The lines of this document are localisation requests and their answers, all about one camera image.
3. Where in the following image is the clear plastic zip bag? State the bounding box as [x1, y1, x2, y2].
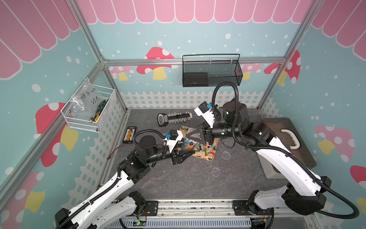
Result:
[69, 80, 107, 120]

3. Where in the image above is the brown plastic toolbox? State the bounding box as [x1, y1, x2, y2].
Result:
[258, 117, 316, 179]

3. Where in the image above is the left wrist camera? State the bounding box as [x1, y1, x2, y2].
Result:
[164, 130, 183, 154]

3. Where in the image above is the black wire mesh basket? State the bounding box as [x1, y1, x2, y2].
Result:
[182, 53, 243, 87]

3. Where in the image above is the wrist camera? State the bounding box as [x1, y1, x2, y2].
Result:
[164, 130, 183, 154]
[194, 101, 215, 128]

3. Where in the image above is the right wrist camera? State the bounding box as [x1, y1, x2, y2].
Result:
[194, 101, 215, 128]

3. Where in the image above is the green tool in basket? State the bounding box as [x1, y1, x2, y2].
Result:
[89, 100, 107, 122]

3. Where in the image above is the black socket holder rail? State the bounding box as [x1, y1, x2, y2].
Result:
[157, 112, 193, 127]

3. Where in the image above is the clear candy jar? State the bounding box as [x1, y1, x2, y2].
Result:
[180, 139, 199, 151]

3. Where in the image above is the pile of lollipops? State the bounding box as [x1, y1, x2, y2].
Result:
[193, 144, 216, 161]

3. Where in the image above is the floral rectangular tray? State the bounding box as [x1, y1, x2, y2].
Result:
[180, 126, 219, 161]

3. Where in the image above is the black parallel charging board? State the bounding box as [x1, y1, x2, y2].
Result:
[122, 126, 137, 144]

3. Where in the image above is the black box in basket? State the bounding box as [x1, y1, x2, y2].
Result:
[182, 72, 209, 87]

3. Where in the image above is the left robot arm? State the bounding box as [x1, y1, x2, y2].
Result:
[55, 129, 195, 229]

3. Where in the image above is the white wire basket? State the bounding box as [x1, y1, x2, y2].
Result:
[61, 79, 116, 133]

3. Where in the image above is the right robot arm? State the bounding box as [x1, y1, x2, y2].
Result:
[186, 82, 359, 219]

